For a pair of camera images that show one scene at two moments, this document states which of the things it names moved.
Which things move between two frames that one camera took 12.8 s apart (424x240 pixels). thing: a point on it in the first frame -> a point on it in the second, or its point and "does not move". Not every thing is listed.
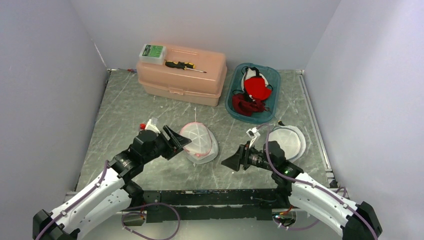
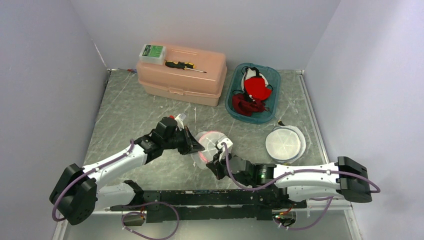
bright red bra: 255,87 does not move
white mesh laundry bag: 291,139 does not move
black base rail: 213,204 does not move
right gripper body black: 253,157 -> 221,170
